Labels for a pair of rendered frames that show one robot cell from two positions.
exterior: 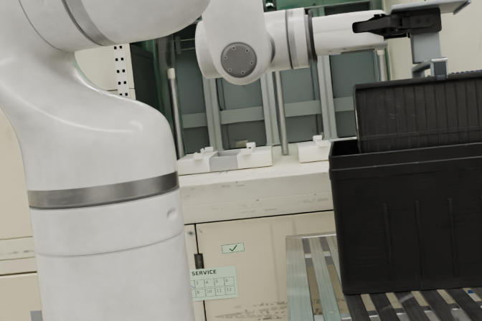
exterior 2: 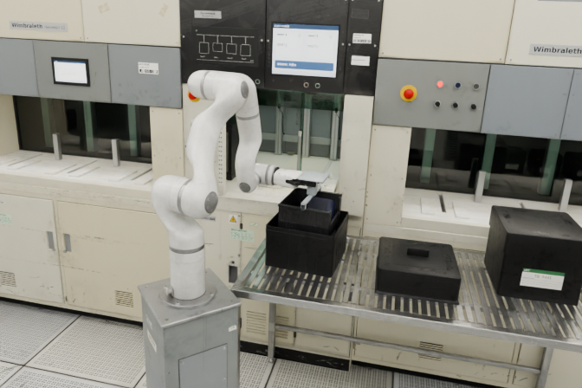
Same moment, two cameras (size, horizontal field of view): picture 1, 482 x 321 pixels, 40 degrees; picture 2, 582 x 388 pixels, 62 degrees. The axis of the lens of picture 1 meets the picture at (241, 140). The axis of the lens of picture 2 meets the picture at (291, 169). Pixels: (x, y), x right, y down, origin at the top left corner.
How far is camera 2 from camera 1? 1.20 m
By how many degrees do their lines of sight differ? 16
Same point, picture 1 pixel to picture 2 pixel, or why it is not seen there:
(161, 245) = (196, 262)
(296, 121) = (320, 145)
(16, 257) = not seen: hidden behind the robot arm
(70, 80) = (181, 220)
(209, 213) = (247, 210)
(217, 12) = (239, 172)
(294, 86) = (321, 129)
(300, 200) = not seen: hidden behind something
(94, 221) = (181, 256)
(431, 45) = (312, 190)
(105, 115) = (186, 234)
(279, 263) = not seen: hidden behind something
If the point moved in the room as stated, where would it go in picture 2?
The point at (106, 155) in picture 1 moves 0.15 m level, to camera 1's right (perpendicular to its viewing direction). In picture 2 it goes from (184, 243) to (229, 248)
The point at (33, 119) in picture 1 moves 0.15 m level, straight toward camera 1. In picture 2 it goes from (171, 232) to (165, 254)
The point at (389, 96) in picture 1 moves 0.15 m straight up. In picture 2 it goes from (288, 210) to (289, 172)
